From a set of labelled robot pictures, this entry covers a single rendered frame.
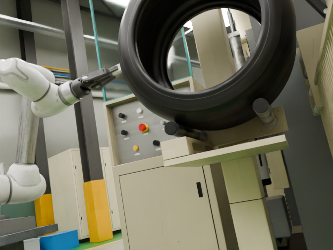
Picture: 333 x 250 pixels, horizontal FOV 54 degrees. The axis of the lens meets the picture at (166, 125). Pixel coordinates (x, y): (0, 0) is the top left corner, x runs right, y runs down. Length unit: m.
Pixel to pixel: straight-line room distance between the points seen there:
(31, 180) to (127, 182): 0.52
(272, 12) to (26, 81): 0.86
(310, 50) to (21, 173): 1.50
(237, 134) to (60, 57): 10.08
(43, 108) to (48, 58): 9.58
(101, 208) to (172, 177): 5.33
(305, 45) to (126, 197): 1.14
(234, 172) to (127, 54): 0.62
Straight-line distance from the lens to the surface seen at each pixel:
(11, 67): 1.30
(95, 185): 6.95
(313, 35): 1.35
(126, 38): 1.16
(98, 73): 1.28
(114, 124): 1.94
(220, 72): 1.42
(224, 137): 1.34
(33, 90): 1.33
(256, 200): 1.35
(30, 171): 1.93
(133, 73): 1.11
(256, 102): 0.99
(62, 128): 10.31
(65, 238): 6.77
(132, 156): 1.87
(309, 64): 1.32
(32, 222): 1.91
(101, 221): 6.96
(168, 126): 1.04
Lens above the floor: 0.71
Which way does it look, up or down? 11 degrees up
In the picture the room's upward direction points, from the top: 10 degrees counter-clockwise
